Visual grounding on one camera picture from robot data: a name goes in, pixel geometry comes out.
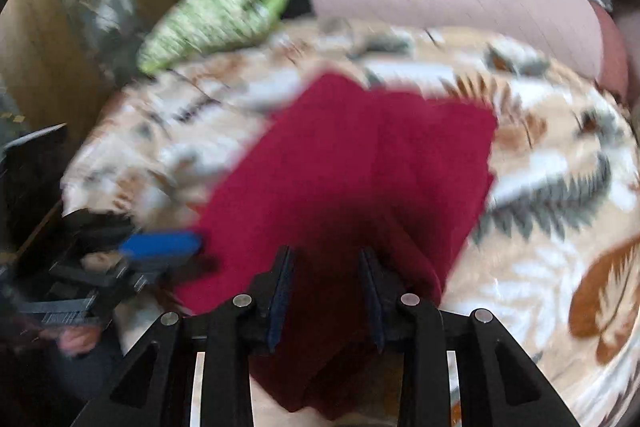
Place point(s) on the person's left hand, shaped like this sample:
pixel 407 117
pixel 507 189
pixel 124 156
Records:
pixel 74 340

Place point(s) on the pink quilted bolster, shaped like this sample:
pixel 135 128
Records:
pixel 578 33

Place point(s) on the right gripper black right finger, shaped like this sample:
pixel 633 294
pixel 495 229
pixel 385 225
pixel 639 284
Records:
pixel 499 383

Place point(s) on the dark red sweater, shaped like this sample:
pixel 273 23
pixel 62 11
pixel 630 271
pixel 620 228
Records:
pixel 340 171

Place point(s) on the wooden wardrobe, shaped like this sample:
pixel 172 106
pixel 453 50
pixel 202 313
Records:
pixel 61 60

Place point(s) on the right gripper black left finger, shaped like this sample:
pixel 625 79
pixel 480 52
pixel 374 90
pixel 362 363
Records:
pixel 203 359

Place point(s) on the green patterned pillow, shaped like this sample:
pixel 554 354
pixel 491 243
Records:
pixel 199 27

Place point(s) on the floral beige blanket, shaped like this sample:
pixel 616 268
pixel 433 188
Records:
pixel 555 254

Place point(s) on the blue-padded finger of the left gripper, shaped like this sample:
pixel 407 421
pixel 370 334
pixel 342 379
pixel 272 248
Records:
pixel 161 245

